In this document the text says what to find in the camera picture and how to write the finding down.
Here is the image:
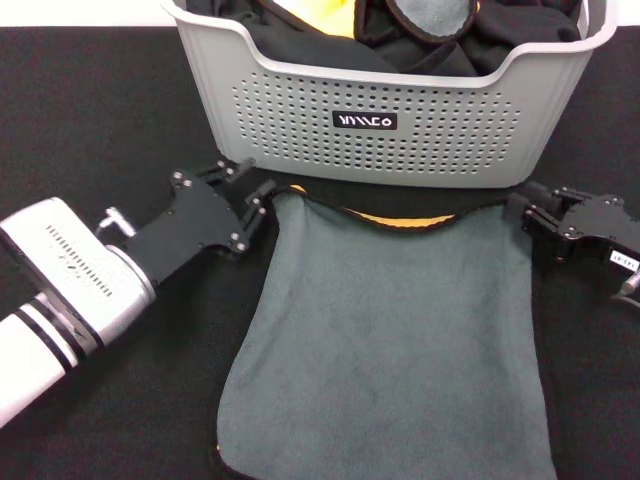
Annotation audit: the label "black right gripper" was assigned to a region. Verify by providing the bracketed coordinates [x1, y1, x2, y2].
[504, 180, 640, 274]

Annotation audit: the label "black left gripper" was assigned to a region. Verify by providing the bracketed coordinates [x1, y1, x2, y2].
[127, 158, 279, 286]

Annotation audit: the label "yellow grey black-edged towel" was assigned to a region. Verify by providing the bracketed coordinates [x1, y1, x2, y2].
[213, 183, 559, 480]

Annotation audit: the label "grey perforated plastic storage box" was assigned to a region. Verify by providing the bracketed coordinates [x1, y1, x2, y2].
[159, 0, 619, 190]

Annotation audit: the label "black tablecloth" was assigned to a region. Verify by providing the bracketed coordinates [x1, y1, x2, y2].
[0, 24, 640, 480]

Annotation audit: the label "folded yellow towel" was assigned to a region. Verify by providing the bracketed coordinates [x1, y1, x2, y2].
[294, 0, 357, 39]

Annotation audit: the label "grey towel with black edge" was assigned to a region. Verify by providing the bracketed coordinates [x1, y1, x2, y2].
[383, 0, 479, 44]

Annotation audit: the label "crumpled black cloth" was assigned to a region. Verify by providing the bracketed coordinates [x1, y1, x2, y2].
[184, 0, 581, 79]

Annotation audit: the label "thin grey looped cable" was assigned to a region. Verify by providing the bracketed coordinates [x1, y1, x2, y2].
[612, 287, 640, 309]

